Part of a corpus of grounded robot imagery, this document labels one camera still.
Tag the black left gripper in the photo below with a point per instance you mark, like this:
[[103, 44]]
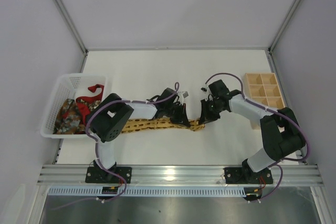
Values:
[[177, 110]]

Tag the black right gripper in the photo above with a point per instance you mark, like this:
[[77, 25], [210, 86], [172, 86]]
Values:
[[209, 107]]

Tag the yellow beetle print tie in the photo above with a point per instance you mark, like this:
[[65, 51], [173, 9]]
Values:
[[139, 125]]

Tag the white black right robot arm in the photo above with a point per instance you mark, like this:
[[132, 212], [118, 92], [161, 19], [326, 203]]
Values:
[[280, 132]]

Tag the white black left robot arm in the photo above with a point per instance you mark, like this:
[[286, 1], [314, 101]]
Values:
[[115, 115]]

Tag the wooden compartment box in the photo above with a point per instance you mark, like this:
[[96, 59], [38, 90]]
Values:
[[263, 88]]

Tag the red tie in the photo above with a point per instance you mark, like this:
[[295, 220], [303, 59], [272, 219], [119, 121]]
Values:
[[87, 104]]

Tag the white plastic basket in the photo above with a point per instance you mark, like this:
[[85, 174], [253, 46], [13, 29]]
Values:
[[73, 98]]

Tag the camouflage pattern tie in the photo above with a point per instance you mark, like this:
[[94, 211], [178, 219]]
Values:
[[68, 120]]

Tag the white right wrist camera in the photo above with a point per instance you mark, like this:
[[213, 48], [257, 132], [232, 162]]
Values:
[[205, 88]]

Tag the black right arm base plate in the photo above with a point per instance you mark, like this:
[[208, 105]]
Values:
[[243, 175]]

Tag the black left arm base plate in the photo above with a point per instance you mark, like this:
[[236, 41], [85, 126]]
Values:
[[95, 175]]

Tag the aluminium mounting rail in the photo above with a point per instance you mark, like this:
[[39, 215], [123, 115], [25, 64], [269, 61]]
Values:
[[189, 175]]

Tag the white slotted cable duct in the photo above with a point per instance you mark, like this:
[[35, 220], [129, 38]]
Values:
[[146, 191]]

